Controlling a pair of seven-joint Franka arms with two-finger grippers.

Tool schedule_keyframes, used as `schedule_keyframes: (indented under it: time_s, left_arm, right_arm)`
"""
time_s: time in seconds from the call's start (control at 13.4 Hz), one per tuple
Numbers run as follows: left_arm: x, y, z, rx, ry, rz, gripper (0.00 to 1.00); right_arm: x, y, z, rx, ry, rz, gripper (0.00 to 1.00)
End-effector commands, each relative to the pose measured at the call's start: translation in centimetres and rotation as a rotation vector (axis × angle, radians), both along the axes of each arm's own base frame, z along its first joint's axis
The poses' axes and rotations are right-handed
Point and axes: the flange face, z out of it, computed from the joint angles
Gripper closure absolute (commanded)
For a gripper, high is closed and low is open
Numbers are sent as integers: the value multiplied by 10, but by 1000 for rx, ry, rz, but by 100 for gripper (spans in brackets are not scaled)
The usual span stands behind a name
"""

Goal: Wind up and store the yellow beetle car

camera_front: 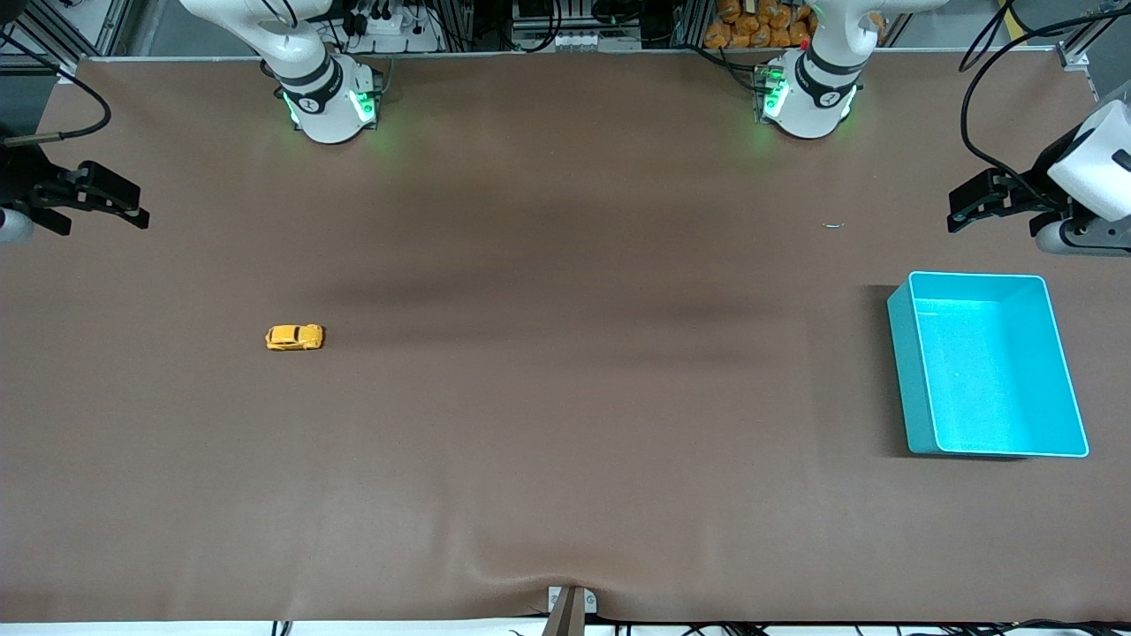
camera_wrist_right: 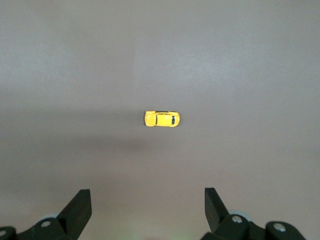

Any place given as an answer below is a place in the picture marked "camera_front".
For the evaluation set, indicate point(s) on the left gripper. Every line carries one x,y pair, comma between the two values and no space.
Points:
1039,188

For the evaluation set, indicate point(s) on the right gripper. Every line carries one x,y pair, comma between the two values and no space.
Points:
24,179

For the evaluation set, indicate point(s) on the yellow toy beetle car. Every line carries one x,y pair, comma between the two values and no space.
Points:
294,336

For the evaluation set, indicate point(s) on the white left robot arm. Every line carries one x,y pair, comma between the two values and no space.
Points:
813,102

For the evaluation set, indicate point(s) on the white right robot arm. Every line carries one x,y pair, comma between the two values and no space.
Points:
322,106

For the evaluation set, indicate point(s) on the turquoise plastic bin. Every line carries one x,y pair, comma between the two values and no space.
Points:
990,380

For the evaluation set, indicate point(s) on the orange items pile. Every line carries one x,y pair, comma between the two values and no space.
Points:
760,26

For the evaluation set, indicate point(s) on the white power strip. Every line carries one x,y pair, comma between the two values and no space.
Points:
389,26

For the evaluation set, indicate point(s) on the white connector block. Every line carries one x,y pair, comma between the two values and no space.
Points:
574,40

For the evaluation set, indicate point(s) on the brown table mat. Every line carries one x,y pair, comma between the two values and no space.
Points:
565,397

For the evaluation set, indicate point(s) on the metal corner bracket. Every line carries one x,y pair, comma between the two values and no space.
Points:
67,72
1074,58

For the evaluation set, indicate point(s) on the aluminium frame post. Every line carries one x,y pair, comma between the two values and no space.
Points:
459,22
689,22

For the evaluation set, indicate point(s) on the metal table clamp bracket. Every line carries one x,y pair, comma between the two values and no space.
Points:
570,614

